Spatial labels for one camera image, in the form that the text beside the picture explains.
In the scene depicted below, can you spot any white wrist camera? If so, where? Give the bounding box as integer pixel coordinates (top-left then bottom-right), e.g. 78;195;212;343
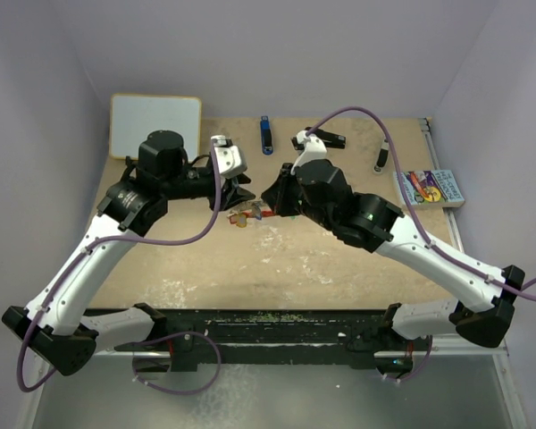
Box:
291;130;327;175
211;135;247;179

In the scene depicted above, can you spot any yellow key tag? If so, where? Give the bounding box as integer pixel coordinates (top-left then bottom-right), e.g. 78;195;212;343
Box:
232;213;247;228

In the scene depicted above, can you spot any red-handled metal key organizer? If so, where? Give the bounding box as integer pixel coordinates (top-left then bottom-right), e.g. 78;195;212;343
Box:
227;200;275;220

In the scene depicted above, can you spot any colourful book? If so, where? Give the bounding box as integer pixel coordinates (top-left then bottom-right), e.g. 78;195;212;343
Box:
392;169;465;210

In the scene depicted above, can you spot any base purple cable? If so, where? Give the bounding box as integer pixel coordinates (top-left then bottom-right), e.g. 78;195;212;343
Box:
381;334;433;383
131;328;223;395

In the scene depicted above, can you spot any white dry-erase board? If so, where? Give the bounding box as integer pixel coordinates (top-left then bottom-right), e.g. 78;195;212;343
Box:
109;94;202;159

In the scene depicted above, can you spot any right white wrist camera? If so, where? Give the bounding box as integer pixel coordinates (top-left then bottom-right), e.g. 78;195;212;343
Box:
291;130;327;175

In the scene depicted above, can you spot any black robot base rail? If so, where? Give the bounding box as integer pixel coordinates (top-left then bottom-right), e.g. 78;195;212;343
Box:
118;309;430;373

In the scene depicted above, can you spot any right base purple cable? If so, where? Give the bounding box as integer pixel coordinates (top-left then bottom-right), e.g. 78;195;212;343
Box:
381;334;433;383

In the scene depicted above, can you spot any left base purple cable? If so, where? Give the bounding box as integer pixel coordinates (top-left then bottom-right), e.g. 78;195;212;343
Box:
131;328;223;395

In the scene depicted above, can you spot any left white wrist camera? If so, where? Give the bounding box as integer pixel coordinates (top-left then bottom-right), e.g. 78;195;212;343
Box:
211;135;247;179

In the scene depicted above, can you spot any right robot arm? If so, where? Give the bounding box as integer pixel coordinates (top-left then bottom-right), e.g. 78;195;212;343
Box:
262;159;524;349

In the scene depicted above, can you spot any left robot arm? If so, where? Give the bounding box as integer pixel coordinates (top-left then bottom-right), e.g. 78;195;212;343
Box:
2;130;255;384

